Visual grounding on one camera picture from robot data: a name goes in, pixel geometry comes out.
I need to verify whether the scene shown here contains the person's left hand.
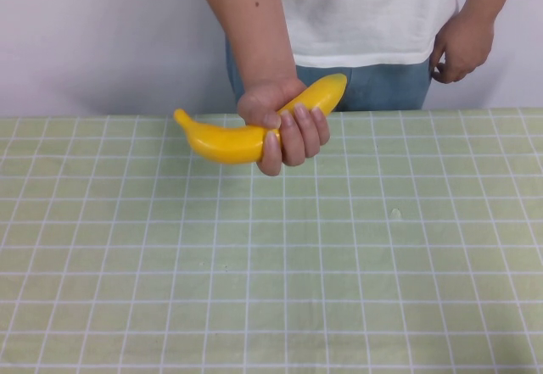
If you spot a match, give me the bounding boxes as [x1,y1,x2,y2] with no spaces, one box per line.
[428,11,495,86]

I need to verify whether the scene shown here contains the person's right hand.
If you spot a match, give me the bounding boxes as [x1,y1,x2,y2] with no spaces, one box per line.
[236,77,332,178]

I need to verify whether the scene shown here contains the yellow banana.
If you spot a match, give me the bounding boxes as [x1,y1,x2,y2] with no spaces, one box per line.
[172,73,349,166]

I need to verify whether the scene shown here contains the person's right forearm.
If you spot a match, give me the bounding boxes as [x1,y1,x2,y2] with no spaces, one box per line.
[191,0,296,96]

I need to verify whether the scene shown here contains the blue trousers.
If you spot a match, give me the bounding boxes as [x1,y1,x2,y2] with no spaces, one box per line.
[224,38,432,113]

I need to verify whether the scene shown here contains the white t-shirt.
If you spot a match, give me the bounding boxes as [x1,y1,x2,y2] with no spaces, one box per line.
[277,0,462,69]

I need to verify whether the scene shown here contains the green grid tablecloth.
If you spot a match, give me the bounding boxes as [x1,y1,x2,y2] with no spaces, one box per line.
[0,107,543,374]

